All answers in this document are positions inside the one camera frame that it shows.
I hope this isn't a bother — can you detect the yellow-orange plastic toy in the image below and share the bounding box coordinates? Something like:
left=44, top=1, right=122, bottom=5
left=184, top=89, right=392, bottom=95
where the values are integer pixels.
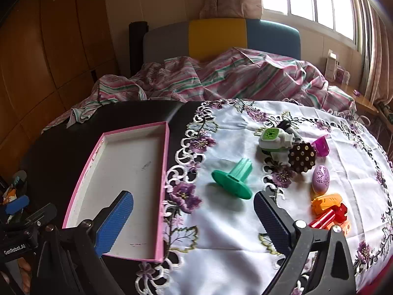
left=311, top=193, right=343, bottom=216

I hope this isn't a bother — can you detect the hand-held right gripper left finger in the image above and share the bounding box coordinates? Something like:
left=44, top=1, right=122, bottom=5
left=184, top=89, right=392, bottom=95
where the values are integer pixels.
left=31, top=190, right=135, bottom=295

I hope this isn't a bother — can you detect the wooden wardrobe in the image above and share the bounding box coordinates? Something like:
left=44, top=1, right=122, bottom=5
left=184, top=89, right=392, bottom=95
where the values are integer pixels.
left=0, top=0, right=120, bottom=173

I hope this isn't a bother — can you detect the purple yellow egg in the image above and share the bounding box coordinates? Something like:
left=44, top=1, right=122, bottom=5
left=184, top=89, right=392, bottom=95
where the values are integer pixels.
left=312, top=165, right=331, bottom=195

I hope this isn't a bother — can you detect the black post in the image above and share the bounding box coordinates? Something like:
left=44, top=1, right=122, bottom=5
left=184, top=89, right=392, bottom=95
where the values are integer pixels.
left=129, top=21, right=149, bottom=77

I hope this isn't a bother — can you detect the green white plug-in device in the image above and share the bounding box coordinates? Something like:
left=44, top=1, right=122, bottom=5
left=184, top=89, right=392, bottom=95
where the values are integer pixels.
left=258, top=120, right=303, bottom=156

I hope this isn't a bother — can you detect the white carton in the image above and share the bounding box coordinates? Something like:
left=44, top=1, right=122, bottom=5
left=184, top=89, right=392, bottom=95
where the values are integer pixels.
left=325, top=49, right=338, bottom=80

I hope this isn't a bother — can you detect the wooden nightstand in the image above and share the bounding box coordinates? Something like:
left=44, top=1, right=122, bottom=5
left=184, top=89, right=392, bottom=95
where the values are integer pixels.
left=328, top=83, right=379, bottom=120

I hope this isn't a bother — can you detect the patterned side curtain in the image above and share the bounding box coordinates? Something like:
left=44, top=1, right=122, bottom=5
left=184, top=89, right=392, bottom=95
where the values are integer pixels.
left=359, top=0, right=393, bottom=105

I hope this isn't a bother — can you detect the pink striped bedsheet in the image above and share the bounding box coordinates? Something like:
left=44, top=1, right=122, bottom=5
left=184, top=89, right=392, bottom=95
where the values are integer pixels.
left=43, top=47, right=358, bottom=133

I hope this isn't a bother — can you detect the grey yellow blue headboard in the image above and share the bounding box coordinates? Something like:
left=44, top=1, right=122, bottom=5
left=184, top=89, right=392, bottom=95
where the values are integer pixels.
left=143, top=18, right=301, bottom=65

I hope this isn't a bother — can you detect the white embroidered floral tablecloth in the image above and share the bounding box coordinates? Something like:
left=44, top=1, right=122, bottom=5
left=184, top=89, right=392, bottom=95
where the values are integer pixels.
left=134, top=98, right=393, bottom=295

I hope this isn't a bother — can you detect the small pink carton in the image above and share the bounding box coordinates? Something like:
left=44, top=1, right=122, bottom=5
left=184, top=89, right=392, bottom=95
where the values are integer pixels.
left=335, top=66, right=351, bottom=84

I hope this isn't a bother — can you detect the teal plastic spool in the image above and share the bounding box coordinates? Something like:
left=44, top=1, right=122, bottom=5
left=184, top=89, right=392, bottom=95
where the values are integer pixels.
left=211, top=158, right=254, bottom=200

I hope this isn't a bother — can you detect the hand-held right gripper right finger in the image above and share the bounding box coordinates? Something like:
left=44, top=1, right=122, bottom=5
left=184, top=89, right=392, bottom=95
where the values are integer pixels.
left=253, top=191, right=357, bottom=295

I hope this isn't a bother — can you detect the magenta plastic cup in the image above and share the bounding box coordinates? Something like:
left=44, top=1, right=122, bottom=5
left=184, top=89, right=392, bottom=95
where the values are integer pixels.
left=311, top=135, right=330, bottom=157

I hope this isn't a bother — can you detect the pink shallow box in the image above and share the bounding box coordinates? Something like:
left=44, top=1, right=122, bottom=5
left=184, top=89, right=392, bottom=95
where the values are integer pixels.
left=62, top=122, right=170, bottom=264

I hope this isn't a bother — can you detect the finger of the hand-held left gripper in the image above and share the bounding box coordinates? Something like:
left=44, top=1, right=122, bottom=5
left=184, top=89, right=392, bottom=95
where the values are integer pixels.
left=5, top=196, right=30, bottom=216

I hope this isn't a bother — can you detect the orange building block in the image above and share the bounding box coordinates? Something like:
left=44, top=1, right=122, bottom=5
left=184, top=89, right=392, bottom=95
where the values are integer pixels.
left=333, top=223, right=352, bottom=237

